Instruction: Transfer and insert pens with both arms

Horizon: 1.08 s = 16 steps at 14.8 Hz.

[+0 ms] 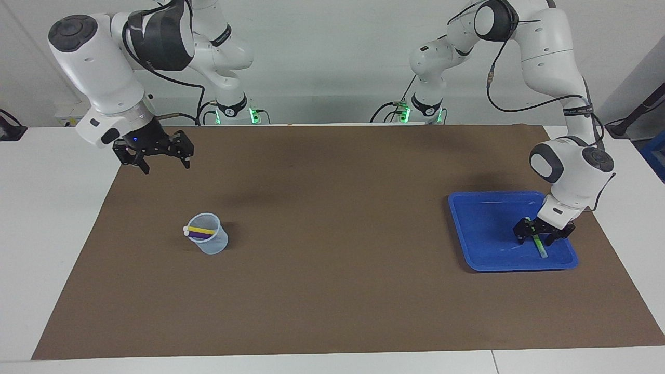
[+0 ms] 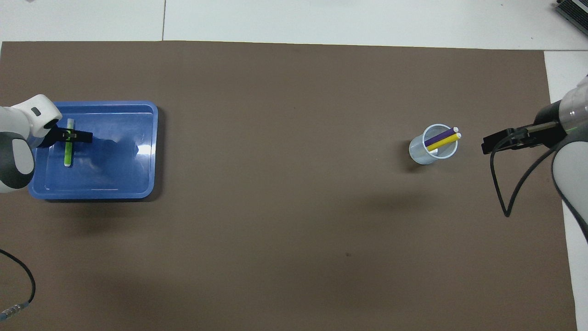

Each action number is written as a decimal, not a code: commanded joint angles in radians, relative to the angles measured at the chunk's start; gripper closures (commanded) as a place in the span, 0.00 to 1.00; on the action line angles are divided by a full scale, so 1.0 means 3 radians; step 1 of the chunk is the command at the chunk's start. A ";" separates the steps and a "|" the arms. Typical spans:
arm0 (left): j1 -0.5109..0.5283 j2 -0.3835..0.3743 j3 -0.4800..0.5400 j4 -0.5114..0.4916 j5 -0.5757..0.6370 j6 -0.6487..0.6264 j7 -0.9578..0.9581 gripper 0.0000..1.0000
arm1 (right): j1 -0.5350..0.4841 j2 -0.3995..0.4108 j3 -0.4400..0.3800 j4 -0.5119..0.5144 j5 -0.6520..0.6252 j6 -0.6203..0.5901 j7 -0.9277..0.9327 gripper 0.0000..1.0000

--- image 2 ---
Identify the blue plastic tray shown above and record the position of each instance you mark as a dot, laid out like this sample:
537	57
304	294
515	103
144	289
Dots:
119	174

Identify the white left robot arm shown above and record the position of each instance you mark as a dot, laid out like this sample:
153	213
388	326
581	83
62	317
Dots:
14	151

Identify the yellow marker pen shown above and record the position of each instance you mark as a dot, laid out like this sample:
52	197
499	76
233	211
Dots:
443	143

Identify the purple marker pen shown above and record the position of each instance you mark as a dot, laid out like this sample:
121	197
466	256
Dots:
438	138

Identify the brown table mat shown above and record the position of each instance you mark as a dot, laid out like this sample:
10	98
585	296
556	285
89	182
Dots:
294	230

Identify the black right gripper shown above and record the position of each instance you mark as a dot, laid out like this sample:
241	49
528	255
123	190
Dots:
551	131

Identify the translucent plastic cup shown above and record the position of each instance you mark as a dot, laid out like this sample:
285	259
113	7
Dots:
420	154

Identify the green marker pen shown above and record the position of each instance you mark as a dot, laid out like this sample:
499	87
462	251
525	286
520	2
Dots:
68	154

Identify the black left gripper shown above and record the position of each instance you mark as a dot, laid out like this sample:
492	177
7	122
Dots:
50	137

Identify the grey ribbed device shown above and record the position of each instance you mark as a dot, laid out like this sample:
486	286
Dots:
574	10

